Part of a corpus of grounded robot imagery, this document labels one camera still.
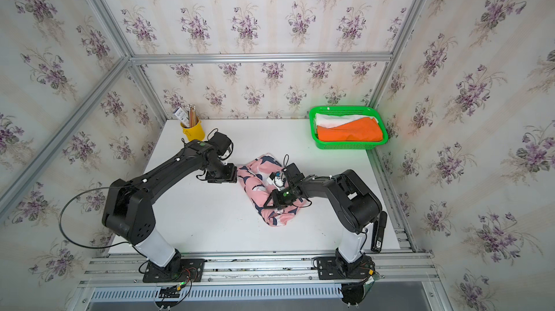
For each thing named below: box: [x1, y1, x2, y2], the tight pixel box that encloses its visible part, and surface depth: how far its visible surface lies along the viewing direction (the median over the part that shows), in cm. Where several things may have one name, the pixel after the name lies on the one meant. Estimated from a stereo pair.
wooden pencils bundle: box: [186, 103, 197, 128], surface depth 106 cm
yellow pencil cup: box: [180, 115, 206, 142], surface depth 107 cm
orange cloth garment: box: [316, 117, 384, 143], surface depth 106 cm
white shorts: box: [314, 112, 379, 129], surface depth 113 cm
